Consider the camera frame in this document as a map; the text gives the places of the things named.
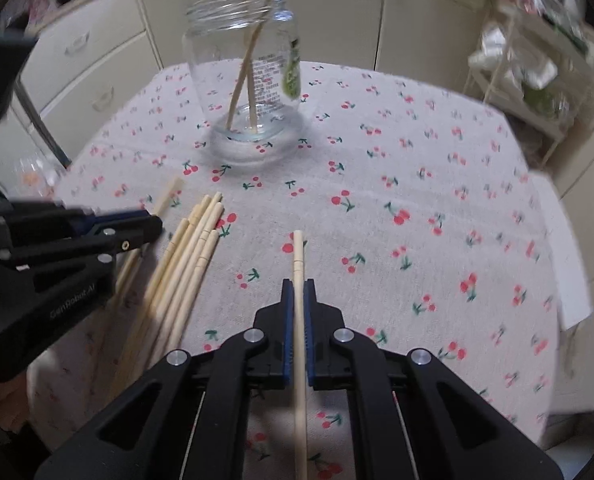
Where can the clear plastic bag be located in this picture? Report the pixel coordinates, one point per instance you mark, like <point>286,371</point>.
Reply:
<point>37,177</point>

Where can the clear glass jar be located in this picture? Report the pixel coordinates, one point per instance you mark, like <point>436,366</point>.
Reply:
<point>212,60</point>

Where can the white plastic bag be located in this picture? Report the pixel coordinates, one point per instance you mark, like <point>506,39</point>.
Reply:
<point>537,72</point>

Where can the cherry print tablecloth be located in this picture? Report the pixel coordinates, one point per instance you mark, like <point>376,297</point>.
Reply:
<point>377,210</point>

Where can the wooden chopstick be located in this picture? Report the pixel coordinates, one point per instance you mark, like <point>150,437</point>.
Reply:
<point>257,35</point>
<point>299,260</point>
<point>169,197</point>
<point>250,85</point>

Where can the white storage rack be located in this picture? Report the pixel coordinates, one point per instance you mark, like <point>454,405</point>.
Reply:
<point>497,75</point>

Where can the bundle of wooden chopsticks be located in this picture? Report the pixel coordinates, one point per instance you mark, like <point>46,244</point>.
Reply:
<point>187,270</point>

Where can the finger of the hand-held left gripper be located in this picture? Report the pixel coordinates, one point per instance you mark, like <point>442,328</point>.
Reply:
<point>137,232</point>
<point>122,217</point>

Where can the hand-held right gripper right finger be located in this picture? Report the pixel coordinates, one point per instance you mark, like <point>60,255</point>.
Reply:
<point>311,320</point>

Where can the cream drawer cabinet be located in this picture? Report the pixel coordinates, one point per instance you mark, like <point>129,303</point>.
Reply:
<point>102,55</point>

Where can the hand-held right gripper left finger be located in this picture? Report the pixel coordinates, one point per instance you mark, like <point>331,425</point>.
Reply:
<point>287,320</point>

